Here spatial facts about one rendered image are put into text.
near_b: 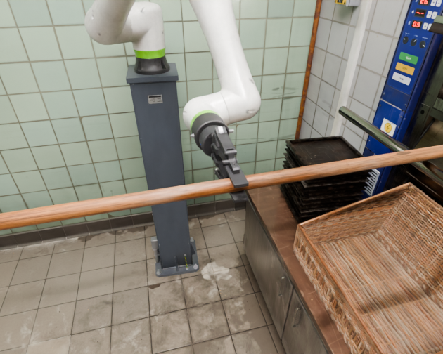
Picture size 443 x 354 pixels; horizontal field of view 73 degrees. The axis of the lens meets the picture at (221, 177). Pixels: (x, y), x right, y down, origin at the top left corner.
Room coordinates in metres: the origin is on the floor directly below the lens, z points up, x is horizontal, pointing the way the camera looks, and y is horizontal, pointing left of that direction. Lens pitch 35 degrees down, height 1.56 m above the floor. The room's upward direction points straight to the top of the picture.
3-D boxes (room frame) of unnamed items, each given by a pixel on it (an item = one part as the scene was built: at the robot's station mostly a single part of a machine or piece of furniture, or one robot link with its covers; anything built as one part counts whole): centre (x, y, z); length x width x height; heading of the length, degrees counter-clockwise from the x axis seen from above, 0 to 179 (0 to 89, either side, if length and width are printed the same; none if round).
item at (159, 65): (1.36, 0.30, 1.23); 0.26 x 0.15 x 0.06; 11
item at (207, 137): (0.65, 0.01, 1.20); 0.09 x 0.07 x 0.08; 15
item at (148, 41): (1.29, 0.30, 1.36); 0.16 x 0.13 x 0.19; 129
